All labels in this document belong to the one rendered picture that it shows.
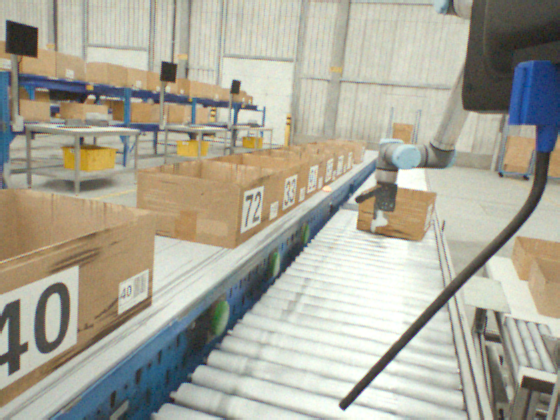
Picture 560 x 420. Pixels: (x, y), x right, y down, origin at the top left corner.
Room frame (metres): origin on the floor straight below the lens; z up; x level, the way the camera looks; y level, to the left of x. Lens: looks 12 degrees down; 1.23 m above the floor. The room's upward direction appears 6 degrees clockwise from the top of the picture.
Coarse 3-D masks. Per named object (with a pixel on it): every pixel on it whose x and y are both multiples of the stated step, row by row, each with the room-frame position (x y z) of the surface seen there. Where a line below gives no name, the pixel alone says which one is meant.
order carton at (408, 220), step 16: (400, 192) 2.38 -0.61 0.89; (416, 192) 2.35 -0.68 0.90; (432, 192) 2.32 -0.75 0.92; (368, 208) 2.05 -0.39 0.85; (400, 208) 2.00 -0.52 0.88; (416, 208) 1.97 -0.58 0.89; (432, 208) 2.21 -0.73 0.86; (368, 224) 2.05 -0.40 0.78; (400, 224) 1.99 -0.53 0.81; (416, 224) 1.97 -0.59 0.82
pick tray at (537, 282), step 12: (540, 264) 1.49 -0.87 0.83; (552, 264) 1.48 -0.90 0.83; (540, 276) 1.32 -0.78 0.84; (552, 276) 1.48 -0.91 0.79; (540, 288) 1.29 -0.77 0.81; (552, 288) 1.24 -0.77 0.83; (540, 300) 1.26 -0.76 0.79; (552, 300) 1.24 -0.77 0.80; (540, 312) 1.24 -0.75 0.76; (552, 312) 1.23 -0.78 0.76
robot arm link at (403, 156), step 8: (392, 144) 1.79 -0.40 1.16; (400, 144) 1.75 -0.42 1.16; (408, 144) 1.75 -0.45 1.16; (392, 152) 1.73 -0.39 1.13; (400, 152) 1.69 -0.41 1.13; (408, 152) 1.69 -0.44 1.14; (416, 152) 1.69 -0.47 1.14; (424, 152) 1.72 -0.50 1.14; (392, 160) 1.72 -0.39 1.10; (400, 160) 1.69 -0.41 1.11; (408, 160) 1.69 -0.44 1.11; (416, 160) 1.69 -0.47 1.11; (424, 160) 1.71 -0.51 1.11; (400, 168) 1.71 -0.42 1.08; (408, 168) 1.69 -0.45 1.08; (416, 168) 1.74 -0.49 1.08
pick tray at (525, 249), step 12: (516, 240) 1.77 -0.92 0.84; (528, 240) 1.79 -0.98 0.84; (540, 240) 1.78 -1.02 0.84; (516, 252) 1.71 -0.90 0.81; (528, 252) 1.55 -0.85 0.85; (540, 252) 1.78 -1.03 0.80; (552, 252) 1.77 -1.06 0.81; (516, 264) 1.66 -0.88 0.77; (528, 264) 1.54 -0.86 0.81; (528, 276) 1.54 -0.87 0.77
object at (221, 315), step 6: (222, 306) 0.88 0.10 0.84; (228, 306) 0.90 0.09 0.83; (216, 312) 0.86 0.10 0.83; (222, 312) 0.87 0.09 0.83; (228, 312) 0.90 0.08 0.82; (216, 318) 0.85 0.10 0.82; (222, 318) 0.87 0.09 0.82; (216, 324) 0.85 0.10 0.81; (222, 324) 0.87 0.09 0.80; (216, 330) 0.86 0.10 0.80; (222, 330) 0.88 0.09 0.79
